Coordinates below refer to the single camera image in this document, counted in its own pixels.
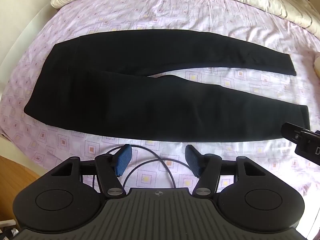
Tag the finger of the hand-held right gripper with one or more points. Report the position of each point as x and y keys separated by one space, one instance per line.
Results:
x=291 y=132

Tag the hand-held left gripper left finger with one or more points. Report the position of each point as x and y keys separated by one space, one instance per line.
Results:
x=123 y=160

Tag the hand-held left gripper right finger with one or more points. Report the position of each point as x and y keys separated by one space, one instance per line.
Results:
x=193 y=160

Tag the black pants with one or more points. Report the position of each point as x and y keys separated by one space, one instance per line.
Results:
x=140 y=100

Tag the purple square-print bedsheet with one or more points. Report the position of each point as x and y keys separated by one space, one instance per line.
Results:
x=155 y=15

